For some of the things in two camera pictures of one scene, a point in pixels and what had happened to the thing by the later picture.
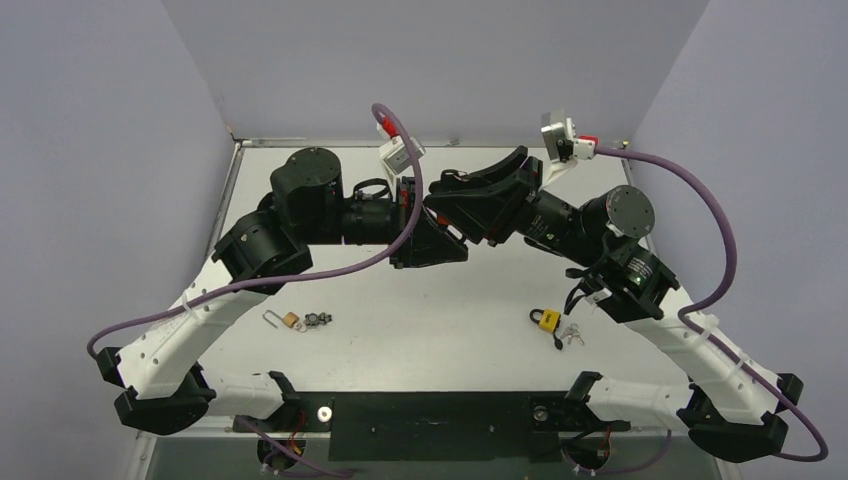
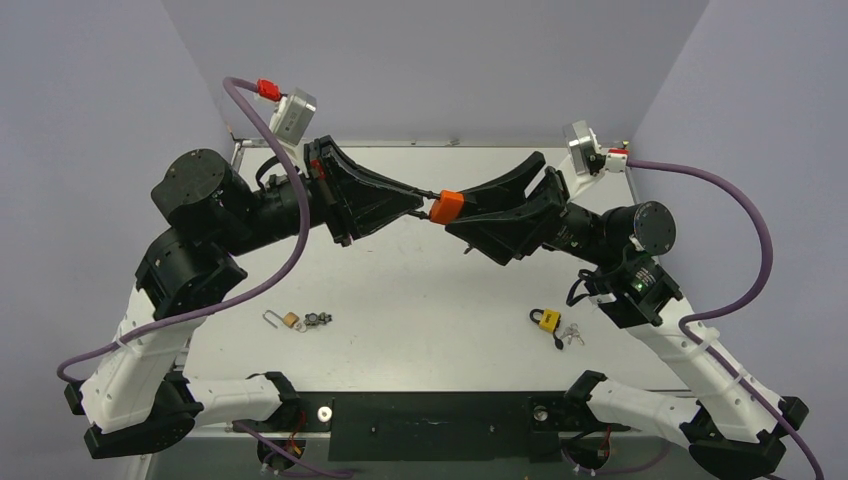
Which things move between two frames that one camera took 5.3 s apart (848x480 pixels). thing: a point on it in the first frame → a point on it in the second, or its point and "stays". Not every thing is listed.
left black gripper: (429, 244) → (383, 200)
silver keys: (572, 332) stays
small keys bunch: (313, 320) stays
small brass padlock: (289, 318) stays
